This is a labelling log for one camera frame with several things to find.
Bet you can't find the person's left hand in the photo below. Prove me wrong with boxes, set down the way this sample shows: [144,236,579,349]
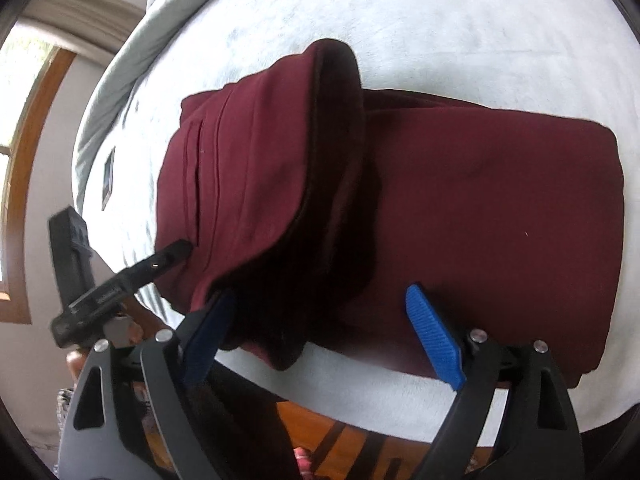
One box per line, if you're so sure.
[66,349,86,381]

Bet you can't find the wooden framed window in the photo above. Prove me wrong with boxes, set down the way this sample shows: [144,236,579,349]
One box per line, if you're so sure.
[0,25,76,326]

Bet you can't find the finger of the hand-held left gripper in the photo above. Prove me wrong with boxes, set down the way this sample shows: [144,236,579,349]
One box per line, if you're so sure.
[116,239,194,292]

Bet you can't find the black smartphone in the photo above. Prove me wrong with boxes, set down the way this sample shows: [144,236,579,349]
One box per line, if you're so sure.
[100,146,117,212]

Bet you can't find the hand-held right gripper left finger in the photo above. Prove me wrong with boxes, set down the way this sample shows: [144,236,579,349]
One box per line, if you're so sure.
[57,287,238,480]

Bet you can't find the beige curtain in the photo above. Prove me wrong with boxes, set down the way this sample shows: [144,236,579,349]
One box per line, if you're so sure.
[25,0,146,56]

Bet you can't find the maroon pants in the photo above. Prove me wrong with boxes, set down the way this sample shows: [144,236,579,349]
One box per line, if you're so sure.
[155,37,626,391]

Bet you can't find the light blue bed sheet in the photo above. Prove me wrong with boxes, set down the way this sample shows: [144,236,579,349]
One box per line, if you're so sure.
[75,0,640,446]

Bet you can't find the grey duvet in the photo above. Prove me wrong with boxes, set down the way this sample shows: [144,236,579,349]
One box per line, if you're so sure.
[70,0,261,201]

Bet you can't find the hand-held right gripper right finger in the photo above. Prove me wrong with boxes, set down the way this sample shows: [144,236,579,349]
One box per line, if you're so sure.
[405,284,586,480]

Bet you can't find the patterned cloth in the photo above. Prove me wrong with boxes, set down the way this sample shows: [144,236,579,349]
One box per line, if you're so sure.
[56,386,77,418]

